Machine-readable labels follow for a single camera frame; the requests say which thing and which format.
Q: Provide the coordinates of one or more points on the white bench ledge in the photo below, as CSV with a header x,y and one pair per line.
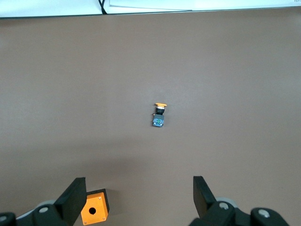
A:
x,y
47,7

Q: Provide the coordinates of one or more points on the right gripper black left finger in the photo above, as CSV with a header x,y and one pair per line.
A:
x,y
70,202

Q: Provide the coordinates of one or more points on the orange box with hole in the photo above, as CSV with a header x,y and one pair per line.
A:
x,y
100,213

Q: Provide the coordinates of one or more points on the yellow-capped push button switch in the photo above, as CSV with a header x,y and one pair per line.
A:
x,y
158,121

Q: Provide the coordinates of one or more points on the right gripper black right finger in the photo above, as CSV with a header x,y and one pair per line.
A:
x,y
204,202

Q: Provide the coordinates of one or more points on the brown table cover mat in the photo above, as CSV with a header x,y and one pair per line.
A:
x,y
70,94

